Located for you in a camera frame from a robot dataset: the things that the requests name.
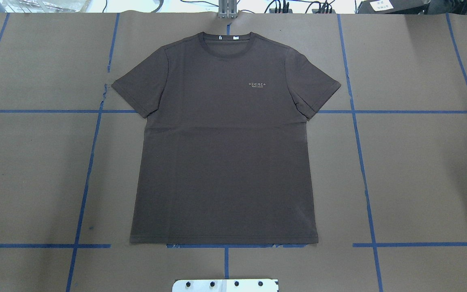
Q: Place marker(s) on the dark brown t-shirt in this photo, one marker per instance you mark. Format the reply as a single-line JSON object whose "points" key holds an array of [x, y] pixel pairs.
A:
{"points": [[225, 159]]}

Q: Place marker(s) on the brown paper table cover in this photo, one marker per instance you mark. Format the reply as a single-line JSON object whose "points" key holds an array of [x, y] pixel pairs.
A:
{"points": [[386, 156]]}

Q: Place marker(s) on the black box with label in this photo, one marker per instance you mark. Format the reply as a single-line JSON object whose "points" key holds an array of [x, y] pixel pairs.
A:
{"points": [[399, 7]]}

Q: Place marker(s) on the clear plastic bag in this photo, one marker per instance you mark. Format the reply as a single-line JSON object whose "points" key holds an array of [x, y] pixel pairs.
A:
{"points": [[45, 6]]}

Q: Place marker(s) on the aluminium camera post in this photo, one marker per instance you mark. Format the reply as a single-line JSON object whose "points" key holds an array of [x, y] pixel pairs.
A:
{"points": [[227, 9]]}

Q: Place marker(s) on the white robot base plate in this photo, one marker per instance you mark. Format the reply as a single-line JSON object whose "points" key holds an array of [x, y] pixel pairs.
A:
{"points": [[226, 285]]}

